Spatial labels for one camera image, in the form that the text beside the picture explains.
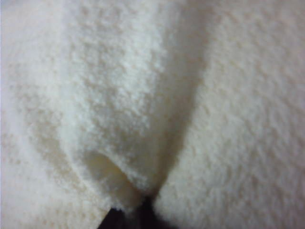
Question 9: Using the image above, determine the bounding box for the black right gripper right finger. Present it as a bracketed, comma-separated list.
[140, 195, 173, 229]

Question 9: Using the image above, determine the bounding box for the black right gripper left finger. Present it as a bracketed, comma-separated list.
[102, 207, 141, 229]

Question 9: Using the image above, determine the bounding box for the cream fluffy cloth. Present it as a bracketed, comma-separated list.
[0, 0, 305, 229]

